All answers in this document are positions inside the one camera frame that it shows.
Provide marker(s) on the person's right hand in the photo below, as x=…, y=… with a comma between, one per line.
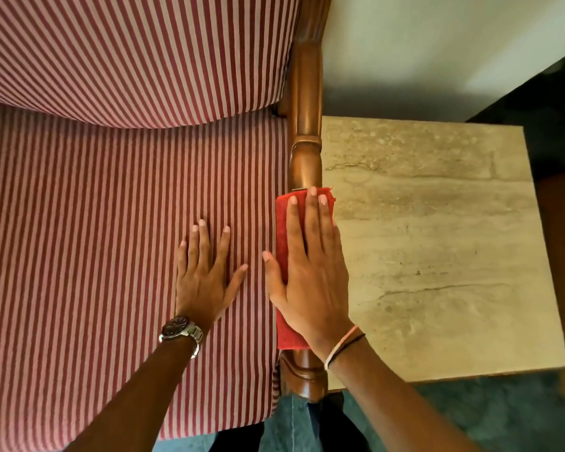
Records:
x=315, y=287

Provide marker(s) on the person's left hand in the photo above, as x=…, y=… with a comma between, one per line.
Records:
x=202, y=291

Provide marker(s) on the person's right middle finger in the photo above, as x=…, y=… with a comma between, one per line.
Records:
x=313, y=223

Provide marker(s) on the person's left thumb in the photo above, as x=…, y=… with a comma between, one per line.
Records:
x=235, y=282

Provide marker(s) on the person's left middle finger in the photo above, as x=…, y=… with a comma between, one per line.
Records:
x=205, y=247

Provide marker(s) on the person's right thumb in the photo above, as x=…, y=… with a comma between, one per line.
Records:
x=273, y=275

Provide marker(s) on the person's left little finger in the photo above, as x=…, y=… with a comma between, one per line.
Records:
x=182, y=258

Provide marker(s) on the person's right little finger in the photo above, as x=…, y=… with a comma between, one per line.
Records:
x=338, y=242

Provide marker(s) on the red cleaning cloth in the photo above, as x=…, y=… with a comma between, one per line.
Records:
x=282, y=221

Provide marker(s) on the person's right forearm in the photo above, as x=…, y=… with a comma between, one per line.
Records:
x=386, y=400

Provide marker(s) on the person's left forearm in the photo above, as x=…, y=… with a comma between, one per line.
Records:
x=136, y=400

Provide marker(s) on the silver wristwatch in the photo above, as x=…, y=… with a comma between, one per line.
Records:
x=181, y=328

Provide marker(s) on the striped sofa seat cushion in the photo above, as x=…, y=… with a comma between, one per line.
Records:
x=84, y=258

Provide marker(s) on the beige marble side table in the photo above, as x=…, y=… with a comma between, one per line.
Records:
x=442, y=249

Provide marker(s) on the blue jeans leg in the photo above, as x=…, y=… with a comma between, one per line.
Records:
x=292, y=426

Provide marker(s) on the striped sofa back cushion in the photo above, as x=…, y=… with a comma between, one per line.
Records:
x=136, y=56

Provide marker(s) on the wooden sofa armrest frame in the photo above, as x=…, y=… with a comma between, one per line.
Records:
x=306, y=103

